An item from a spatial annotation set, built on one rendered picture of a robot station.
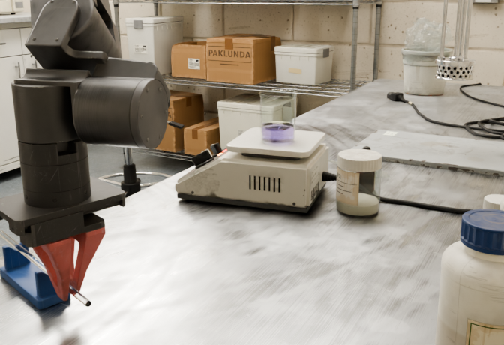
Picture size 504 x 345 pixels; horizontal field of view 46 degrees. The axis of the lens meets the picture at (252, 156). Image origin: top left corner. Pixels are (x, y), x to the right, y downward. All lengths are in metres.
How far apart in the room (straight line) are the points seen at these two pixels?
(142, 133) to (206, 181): 0.38
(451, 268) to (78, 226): 0.31
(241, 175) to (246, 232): 0.10
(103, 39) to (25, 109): 0.10
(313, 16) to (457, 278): 2.96
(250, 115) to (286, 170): 2.35
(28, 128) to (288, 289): 0.30
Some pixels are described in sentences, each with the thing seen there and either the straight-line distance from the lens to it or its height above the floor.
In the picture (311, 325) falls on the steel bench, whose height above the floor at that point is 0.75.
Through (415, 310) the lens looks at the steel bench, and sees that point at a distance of 0.61.
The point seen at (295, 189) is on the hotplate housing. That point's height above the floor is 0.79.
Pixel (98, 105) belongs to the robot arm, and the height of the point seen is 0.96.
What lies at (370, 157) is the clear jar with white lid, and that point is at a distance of 0.81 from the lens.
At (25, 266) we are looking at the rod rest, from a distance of 0.70.
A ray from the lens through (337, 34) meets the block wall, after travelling 3.33.
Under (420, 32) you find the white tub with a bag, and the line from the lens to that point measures 1.75.
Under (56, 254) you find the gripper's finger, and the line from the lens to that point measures 0.54.
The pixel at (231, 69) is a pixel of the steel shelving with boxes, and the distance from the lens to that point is 3.15.
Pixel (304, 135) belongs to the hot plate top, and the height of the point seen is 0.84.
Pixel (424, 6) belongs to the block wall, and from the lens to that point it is 3.20.
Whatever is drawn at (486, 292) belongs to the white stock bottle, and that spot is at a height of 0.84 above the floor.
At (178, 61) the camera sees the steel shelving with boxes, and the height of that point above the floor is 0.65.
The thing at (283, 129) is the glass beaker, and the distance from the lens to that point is 0.82.
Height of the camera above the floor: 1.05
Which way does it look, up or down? 16 degrees down
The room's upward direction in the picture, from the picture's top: straight up
